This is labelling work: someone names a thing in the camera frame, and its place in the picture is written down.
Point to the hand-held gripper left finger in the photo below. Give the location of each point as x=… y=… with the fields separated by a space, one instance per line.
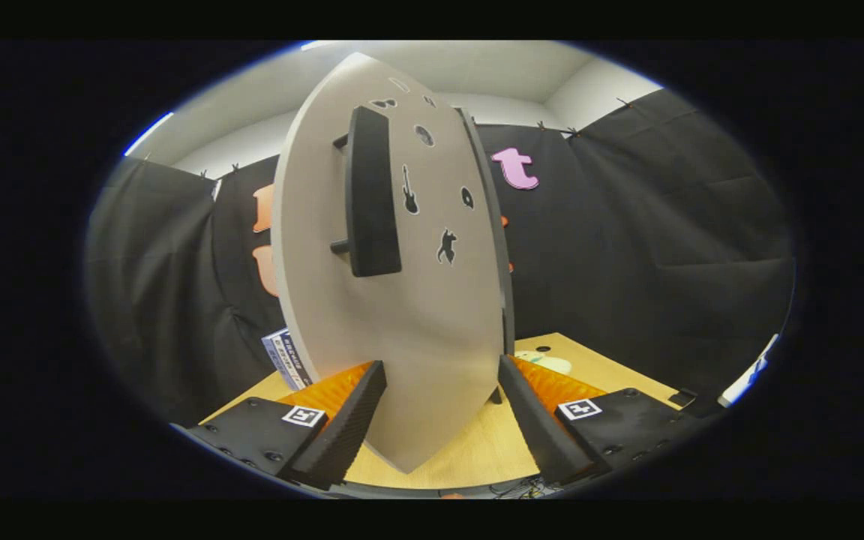
x=346 y=427

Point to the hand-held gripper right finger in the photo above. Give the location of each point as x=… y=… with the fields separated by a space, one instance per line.
x=533 y=420

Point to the light grey cabinet door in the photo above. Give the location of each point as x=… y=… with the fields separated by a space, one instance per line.
x=432 y=337

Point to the pale yellow plush toy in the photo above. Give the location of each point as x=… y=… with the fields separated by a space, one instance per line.
x=548 y=363

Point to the light blue book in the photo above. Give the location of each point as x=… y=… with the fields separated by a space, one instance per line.
x=274 y=356

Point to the dark grey cabinet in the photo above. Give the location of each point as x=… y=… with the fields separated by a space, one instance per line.
x=508 y=300

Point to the black backdrop cloth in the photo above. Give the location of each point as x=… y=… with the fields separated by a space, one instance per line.
x=642 y=262

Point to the white side table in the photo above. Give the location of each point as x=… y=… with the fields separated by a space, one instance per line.
x=747 y=382

